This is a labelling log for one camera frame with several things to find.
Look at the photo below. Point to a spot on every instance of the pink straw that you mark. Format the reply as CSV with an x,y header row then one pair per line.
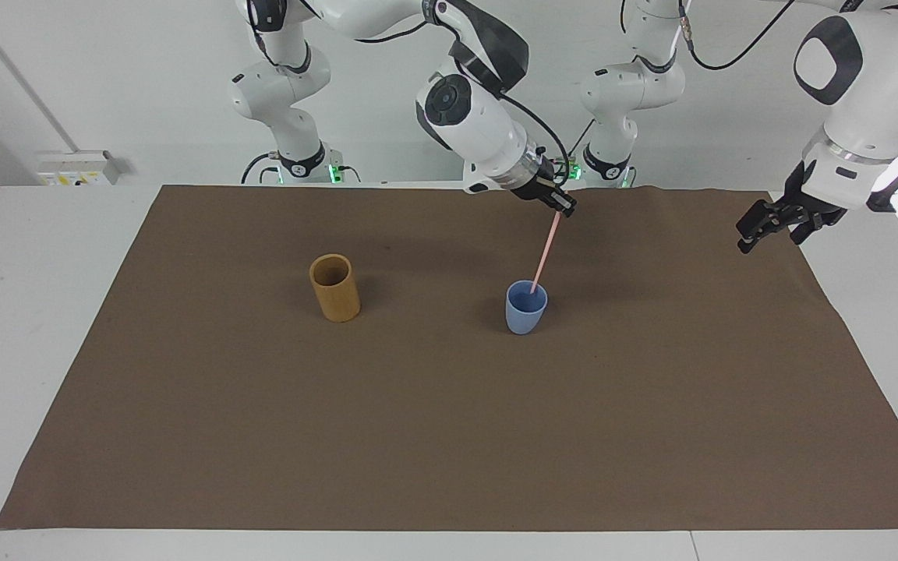
x,y
546,253

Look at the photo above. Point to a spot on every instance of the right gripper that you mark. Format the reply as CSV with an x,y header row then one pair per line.
x,y
536,187

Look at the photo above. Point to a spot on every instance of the brown bamboo cup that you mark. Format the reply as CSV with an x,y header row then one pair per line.
x,y
337,296

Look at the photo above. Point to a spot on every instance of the blue cup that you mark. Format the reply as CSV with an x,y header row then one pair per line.
x,y
525,315

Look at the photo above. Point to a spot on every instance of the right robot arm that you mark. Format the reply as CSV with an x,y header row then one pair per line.
x,y
472,125

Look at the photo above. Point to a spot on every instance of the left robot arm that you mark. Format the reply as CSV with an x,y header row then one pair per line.
x,y
862,93

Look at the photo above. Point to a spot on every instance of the white wall socket box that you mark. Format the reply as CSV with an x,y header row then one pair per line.
x,y
79,167

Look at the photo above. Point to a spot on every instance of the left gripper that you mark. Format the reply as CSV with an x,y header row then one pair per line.
x,y
806,209

